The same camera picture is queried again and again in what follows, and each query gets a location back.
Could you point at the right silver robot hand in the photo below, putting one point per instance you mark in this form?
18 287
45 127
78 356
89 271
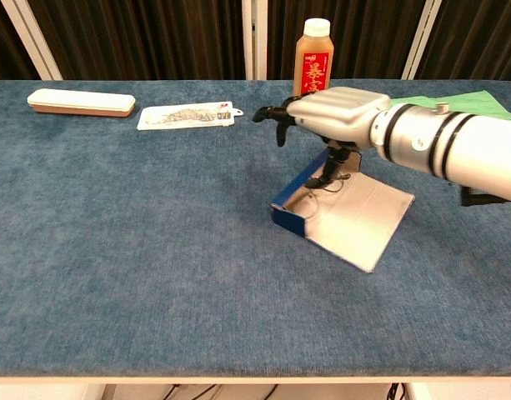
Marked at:
338 112

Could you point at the blue printed cardboard box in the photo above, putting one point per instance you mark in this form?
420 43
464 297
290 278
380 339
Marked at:
363 216

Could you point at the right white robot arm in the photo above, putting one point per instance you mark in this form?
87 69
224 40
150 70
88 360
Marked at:
480 154

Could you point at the orange juice bottle red label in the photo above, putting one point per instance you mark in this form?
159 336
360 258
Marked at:
312 62

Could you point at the dark pleated curtain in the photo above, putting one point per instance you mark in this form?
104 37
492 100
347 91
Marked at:
363 37
476 37
3 50
146 37

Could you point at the green rubber glove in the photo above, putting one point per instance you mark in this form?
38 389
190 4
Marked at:
476 102

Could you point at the white printed card package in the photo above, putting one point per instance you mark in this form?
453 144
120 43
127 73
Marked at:
184 116

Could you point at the blue table cloth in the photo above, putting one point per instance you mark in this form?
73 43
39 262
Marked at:
155 271

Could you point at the white and brown pencil case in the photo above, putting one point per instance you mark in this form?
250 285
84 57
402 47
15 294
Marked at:
80 101

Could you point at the thin metal frame eyeglasses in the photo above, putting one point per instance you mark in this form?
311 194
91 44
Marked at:
307 206

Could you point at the white frame post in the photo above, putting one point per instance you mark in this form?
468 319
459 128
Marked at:
32 39
422 39
255 39

